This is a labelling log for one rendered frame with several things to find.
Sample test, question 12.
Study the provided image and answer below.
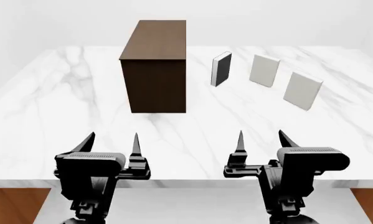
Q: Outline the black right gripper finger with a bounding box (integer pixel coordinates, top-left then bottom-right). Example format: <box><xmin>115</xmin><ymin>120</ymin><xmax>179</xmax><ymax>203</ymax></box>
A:
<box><xmin>278</xmin><ymin>129</ymin><xmax>300</xmax><ymax>148</ymax></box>
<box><xmin>228</xmin><ymin>129</ymin><xmax>248</xmax><ymax>167</ymax></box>

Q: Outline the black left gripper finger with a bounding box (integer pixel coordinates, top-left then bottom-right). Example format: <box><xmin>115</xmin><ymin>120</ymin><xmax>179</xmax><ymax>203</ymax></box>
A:
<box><xmin>71</xmin><ymin>131</ymin><xmax>96</xmax><ymax>153</ymax></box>
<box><xmin>128</xmin><ymin>133</ymin><xmax>146</xmax><ymax>169</ymax></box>

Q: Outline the light grey book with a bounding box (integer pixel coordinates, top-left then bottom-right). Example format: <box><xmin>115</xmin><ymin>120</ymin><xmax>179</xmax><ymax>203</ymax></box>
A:
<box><xmin>248</xmin><ymin>54</ymin><xmax>281</xmax><ymax>88</ymax></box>
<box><xmin>283</xmin><ymin>71</ymin><xmax>324</xmax><ymax>112</ymax></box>

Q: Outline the black book with white pages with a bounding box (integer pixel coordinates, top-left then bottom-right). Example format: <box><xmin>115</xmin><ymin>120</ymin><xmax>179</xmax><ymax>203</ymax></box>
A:
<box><xmin>210</xmin><ymin>51</ymin><xmax>233</xmax><ymax>88</ymax></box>

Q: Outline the dark brown wooden cabinet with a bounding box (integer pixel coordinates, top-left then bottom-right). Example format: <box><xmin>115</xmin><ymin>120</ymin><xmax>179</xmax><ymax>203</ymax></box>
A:
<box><xmin>119</xmin><ymin>19</ymin><xmax>187</xmax><ymax>114</ymax></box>

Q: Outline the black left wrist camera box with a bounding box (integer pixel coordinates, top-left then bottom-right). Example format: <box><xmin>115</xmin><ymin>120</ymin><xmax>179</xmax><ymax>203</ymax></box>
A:
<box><xmin>59</xmin><ymin>151</ymin><xmax>127</xmax><ymax>199</ymax></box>

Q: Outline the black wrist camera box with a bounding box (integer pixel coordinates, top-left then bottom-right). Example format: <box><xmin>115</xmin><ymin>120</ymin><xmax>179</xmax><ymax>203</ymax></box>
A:
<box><xmin>276</xmin><ymin>146</ymin><xmax>351</xmax><ymax>198</ymax></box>
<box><xmin>59</xmin><ymin>151</ymin><xmax>127</xmax><ymax>199</ymax></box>

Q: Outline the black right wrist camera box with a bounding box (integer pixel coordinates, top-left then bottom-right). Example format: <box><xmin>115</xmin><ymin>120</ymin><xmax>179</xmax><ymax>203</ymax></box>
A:
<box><xmin>276</xmin><ymin>146</ymin><xmax>351</xmax><ymax>198</ymax></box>

